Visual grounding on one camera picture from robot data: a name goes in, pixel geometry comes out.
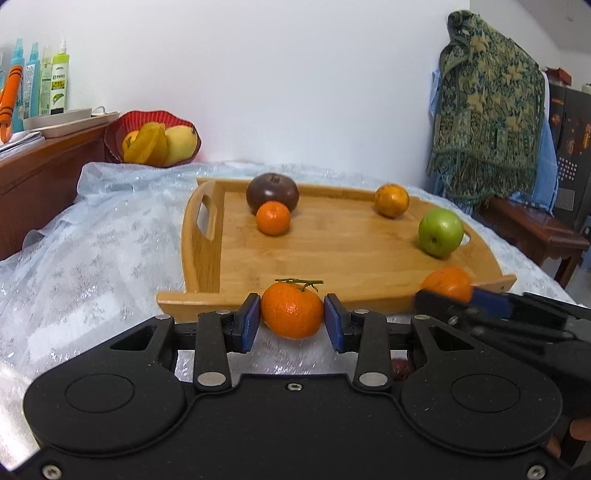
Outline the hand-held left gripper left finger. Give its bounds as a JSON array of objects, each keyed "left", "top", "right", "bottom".
[{"left": 104, "top": 293, "right": 262, "bottom": 393}]

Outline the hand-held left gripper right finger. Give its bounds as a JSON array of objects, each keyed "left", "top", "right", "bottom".
[{"left": 323, "top": 293, "right": 481, "bottom": 393}]

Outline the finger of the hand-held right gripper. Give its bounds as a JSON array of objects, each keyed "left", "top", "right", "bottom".
[
  {"left": 471, "top": 287, "right": 574, "bottom": 325},
  {"left": 413, "top": 289, "right": 575, "bottom": 343}
]

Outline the orange tangerine with stem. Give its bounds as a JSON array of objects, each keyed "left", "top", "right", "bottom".
[{"left": 261, "top": 278, "right": 325, "bottom": 341}]

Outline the green apple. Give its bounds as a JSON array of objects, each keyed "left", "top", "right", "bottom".
[{"left": 418, "top": 208, "right": 465, "bottom": 258}]

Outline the wooden bamboo tray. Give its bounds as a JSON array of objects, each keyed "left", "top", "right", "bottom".
[{"left": 157, "top": 175, "right": 517, "bottom": 324}]

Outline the small orange tangerine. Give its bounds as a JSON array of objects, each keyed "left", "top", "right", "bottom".
[{"left": 256, "top": 201, "right": 291, "bottom": 236}]

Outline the yellowish green-tinged tangerine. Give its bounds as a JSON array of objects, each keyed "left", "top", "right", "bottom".
[{"left": 374, "top": 183, "right": 410, "bottom": 219}]

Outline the dark brown persimmon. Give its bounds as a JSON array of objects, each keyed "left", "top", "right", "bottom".
[{"left": 246, "top": 172, "right": 300, "bottom": 215}]

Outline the person's right hand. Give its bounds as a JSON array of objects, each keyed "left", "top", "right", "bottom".
[{"left": 562, "top": 416, "right": 591, "bottom": 467}]

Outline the brown wooden side table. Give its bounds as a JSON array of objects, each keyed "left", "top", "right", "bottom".
[{"left": 475, "top": 196, "right": 589, "bottom": 289}]

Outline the black cabinet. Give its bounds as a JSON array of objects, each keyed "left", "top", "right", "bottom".
[{"left": 547, "top": 83, "right": 591, "bottom": 236}]

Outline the green patterned shawl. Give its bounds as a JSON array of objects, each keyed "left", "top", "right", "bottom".
[{"left": 426, "top": 9, "right": 548, "bottom": 206}]

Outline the yellow mango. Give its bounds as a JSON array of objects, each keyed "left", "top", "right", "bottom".
[{"left": 164, "top": 126, "right": 199, "bottom": 166}]

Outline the yellow starfruit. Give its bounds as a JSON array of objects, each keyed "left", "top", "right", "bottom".
[{"left": 124, "top": 121, "right": 169, "bottom": 167}]

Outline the red fruit bowl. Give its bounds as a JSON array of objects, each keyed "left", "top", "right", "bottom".
[{"left": 104, "top": 110, "right": 202, "bottom": 167}]

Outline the brown wooden cabinet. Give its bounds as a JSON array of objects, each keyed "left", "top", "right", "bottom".
[{"left": 0, "top": 113, "right": 121, "bottom": 261}]

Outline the grey serving tray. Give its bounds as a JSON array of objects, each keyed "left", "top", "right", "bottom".
[{"left": 23, "top": 107, "right": 120, "bottom": 138}]

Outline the stack of papers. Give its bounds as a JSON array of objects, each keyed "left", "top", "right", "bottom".
[{"left": 0, "top": 131, "right": 44, "bottom": 158}]

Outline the lime green spray bottle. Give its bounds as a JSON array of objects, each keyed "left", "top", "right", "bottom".
[{"left": 51, "top": 41, "right": 70, "bottom": 115}]

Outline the blue spray bottle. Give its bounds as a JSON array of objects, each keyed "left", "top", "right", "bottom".
[
  {"left": 25, "top": 42, "right": 42, "bottom": 118},
  {"left": 10, "top": 38, "right": 26, "bottom": 134}
]

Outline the orange hooked handle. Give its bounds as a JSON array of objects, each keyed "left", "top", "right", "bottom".
[{"left": 0, "top": 65, "right": 24, "bottom": 144}]

